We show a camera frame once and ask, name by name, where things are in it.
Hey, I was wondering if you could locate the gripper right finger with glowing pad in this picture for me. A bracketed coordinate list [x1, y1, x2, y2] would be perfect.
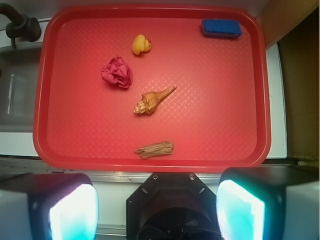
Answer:
[216, 166, 320, 240]

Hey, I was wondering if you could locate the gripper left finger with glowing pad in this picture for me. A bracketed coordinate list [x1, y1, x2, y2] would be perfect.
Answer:
[0, 173, 99, 240]

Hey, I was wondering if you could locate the brown wood chip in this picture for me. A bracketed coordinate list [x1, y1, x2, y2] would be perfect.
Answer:
[133, 140, 174, 159]

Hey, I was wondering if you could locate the grey sink basin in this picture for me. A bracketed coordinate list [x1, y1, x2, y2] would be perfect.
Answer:
[0, 46, 42, 133]

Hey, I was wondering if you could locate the golden conch shell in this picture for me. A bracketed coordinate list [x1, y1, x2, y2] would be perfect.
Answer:
[133, 86, 177, 115]

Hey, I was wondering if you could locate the red plastic tray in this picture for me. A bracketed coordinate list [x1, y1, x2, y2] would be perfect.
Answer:
[33, 4, 271, 173]

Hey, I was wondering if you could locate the crumpled red paper ball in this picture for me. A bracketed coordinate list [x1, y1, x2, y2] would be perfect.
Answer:
[100, 56, 133, 89]

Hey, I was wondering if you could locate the blue sponge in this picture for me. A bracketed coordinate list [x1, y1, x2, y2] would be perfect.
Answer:
[201, 19, 242, 39]

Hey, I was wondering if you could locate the yellow rubber duck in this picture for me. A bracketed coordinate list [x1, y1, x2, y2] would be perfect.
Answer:
[132, 34, 152, 56]

